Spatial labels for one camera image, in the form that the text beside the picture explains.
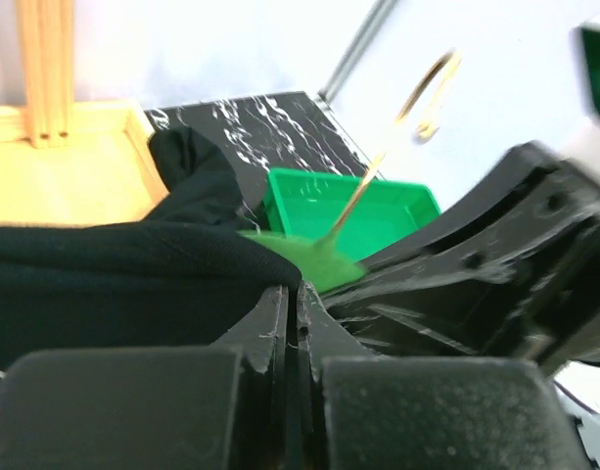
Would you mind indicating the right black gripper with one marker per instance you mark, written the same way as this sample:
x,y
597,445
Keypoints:
x,y
512,269

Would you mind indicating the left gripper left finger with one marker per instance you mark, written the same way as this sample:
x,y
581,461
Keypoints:
x,y
221,406

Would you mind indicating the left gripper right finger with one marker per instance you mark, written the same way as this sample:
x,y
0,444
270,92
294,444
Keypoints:
x,y
360,410

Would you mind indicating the black t shirt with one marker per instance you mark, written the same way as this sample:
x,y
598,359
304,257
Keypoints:
x,y
182,275

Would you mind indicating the green clothes hanger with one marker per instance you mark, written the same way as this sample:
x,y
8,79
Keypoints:
x,y
326,224

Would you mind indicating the wooden hanger stand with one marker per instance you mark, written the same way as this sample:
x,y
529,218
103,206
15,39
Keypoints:
x,y
65,163

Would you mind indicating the black marble mat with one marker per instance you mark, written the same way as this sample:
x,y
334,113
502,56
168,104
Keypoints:
x,y
257,133

